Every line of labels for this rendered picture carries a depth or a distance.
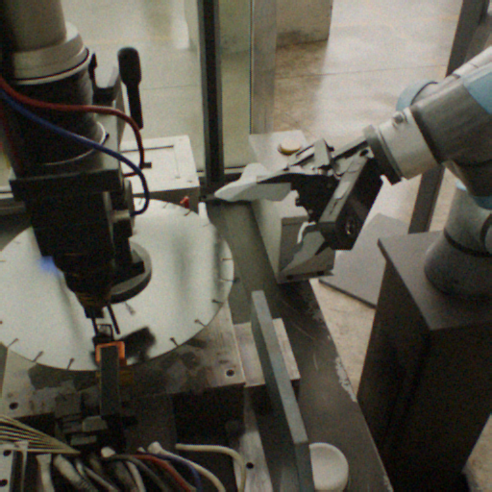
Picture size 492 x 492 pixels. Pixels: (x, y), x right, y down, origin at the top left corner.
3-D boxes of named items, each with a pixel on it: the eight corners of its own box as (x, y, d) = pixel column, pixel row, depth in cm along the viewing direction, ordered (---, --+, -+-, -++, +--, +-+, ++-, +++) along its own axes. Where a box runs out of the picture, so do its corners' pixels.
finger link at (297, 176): (255, 196, 70) (325, 197, 70) (255, 205, 69) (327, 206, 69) (257, 163, 67) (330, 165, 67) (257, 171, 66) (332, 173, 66)
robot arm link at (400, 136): (443, 177, 65) (415, 124, 60) (406, 195, 67) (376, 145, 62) (427, 143, 71) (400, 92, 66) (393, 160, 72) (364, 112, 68)
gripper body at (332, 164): (311, 198, 78) (393, 155, 73) (318, 238, 71) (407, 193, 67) (282, 158, 73) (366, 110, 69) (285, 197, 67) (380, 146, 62)
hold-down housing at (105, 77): (100, 215, 65) (64, 40, 52) (141, 214, 66) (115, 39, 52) (92, 247, 61) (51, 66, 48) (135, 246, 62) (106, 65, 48)
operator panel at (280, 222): (247, 195, 124) (248, 134, 114) (296, 189, 126) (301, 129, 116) (277, 283, 104) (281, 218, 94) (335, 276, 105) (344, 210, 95)
